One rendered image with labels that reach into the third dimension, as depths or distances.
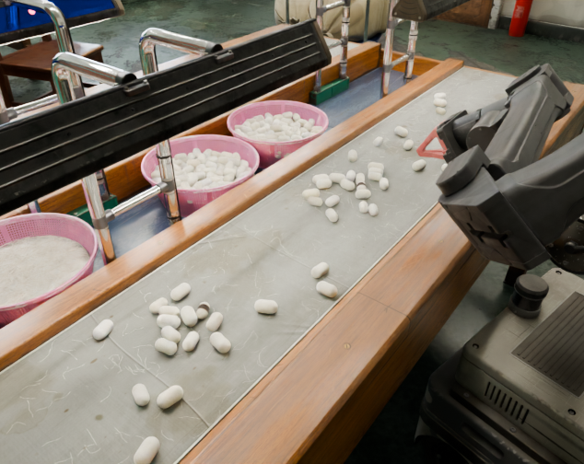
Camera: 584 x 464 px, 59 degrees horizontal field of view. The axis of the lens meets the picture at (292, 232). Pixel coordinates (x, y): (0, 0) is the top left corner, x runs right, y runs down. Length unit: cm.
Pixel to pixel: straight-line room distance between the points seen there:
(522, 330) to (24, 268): 103
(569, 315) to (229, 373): 86
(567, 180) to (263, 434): 44
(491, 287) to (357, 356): 141
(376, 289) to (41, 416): 51
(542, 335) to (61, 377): 97
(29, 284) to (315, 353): 53
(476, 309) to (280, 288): 123
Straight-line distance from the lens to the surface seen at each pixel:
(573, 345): 129
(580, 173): 48
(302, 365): 73
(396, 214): 107
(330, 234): 100
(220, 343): 77
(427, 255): 94
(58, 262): 104
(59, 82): 80
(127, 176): 126
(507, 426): 124
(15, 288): 100
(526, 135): 69
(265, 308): 82
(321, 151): 124
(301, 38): 88
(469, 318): 197
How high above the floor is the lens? 133
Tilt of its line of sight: 36 degrees down
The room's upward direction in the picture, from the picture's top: straight up
